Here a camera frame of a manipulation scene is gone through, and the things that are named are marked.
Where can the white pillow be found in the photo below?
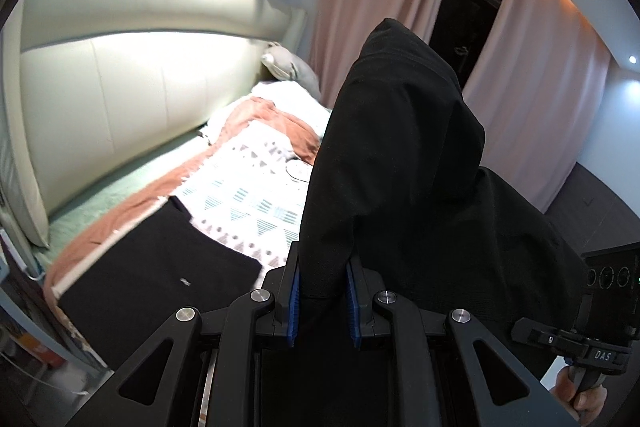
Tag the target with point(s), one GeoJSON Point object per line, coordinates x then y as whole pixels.
{"type": "Point", "coordinates": [285, 94]}

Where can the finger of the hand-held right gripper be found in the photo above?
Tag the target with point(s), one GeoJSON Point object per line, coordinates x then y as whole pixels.
{"type": "Point", "coordinates": [542, 334]}

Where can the pale green bed sheet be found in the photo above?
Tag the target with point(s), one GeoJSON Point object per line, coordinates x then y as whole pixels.
{"type": "Point", "coordinates": [100, 197]}

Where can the dark window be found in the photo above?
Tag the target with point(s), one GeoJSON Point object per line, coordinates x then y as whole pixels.
{"type": "Point", "coordinates": [465, 17]}

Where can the person's right hand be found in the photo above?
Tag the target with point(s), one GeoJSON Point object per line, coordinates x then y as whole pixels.
{"type": "Point", "coordinates": [585, 407]}

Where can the cream padded headboard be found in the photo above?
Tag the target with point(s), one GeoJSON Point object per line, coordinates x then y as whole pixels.
{"type": "Point", "coordinates": [125, 82]}

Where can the grey plush toy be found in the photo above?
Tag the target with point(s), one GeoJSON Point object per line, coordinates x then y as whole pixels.
{"type": "Point", "coordinates": [295, 67]}

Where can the large black jacket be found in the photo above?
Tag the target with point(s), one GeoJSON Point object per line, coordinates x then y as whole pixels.
{"type": "Point", "coordinates": [410, 157]}

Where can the round ceiling spotlight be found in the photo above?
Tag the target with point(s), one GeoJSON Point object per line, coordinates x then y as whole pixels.
{"type": "Point", "coordinates": [633, 59]}

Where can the folded black garment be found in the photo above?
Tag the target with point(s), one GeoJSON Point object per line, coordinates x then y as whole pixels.
{"type": "Point", "coordinates": [150, 267]}

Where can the orange box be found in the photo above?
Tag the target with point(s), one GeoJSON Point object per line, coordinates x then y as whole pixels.
{"type": "Point", "coordinates": [42, 352]}

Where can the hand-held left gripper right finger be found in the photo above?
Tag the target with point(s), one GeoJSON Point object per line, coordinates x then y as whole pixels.
{"type": "Point", "coordinates": [354, 302]}

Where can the salmon pink cloth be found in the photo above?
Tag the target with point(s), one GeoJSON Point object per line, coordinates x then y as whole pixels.
{"type": "Point", "coordinates": [280, 127]}

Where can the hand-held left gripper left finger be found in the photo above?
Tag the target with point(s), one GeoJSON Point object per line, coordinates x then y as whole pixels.
{"type": "Point", "coordinates": [294, 307]}

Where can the white patterned blanket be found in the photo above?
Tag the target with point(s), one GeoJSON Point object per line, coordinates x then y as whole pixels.
{"type": "Point", "coordinates": [240, 192]}

